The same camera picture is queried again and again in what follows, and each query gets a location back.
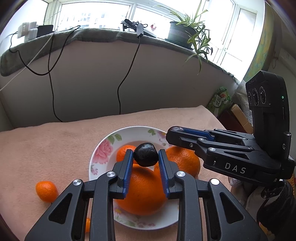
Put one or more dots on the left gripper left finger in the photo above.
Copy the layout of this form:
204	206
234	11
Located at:
65	219

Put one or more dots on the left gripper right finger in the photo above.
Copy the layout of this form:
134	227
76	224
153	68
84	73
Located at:
206	205

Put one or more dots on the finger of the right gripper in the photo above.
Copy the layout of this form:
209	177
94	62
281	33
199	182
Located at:
216	134
176	136

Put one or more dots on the large rough orange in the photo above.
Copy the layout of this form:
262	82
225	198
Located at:
186	160

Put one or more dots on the small mandarin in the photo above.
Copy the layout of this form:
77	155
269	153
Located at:
122	151
87	227

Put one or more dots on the small top mandarin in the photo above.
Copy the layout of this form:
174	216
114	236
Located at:
122	151

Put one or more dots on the large smooth orange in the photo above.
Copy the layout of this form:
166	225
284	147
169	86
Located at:
145	194

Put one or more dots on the mandarin with stem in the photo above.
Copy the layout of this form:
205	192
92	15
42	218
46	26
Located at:
46	191

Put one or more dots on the dark plum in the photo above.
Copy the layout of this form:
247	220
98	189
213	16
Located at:
146	155

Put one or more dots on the floral white plate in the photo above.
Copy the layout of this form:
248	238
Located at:
104	158

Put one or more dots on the cardboard box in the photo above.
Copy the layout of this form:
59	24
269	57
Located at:
236	111

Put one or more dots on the green snack bag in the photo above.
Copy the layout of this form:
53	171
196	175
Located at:
220	101

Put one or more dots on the pink towel table cover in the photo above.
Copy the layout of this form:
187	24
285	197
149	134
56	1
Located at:
61	152

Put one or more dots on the potted spider plant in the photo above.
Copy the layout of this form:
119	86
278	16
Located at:
190	31

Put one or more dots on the black device on sill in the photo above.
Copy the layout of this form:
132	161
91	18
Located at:
139	28

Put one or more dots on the green windowsill cloth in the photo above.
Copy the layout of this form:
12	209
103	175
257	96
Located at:
19	57

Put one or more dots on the black power brick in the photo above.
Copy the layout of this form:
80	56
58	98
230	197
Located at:
44	30

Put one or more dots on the white power adapter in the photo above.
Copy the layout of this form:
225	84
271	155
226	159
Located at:
27	30

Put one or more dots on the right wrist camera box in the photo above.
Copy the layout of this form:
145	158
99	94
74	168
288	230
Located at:
268	102

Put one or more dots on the wall map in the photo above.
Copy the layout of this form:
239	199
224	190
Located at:
265	49

